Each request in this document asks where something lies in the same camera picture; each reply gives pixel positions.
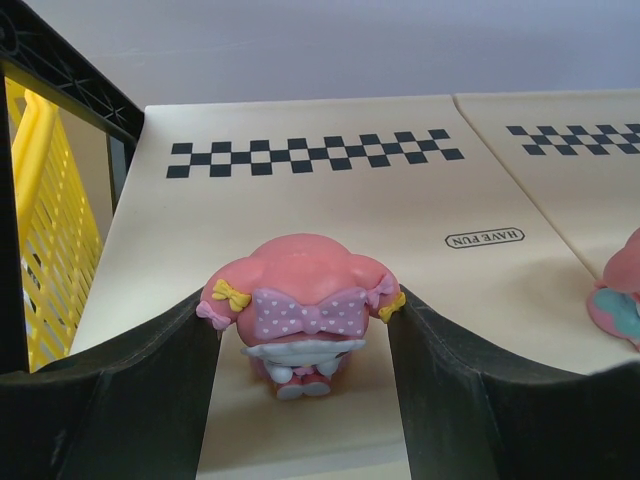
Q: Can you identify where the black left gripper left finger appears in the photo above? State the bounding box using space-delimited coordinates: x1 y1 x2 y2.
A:
1 292 219 479

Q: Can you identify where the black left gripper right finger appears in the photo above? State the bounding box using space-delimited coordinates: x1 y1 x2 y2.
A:
388 294 639 479

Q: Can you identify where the pink round bunny toy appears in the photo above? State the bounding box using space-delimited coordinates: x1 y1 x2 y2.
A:
586 229 639 350

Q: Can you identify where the pink blue-bow bunny toy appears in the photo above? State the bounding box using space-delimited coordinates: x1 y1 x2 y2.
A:
195 233 406 400

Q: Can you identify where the beige three-tier shelf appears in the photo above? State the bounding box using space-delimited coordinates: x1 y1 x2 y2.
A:
77 90 639 479

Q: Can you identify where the yellow plastic shopping basket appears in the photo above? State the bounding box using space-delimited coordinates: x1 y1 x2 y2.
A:
5 79 103 371

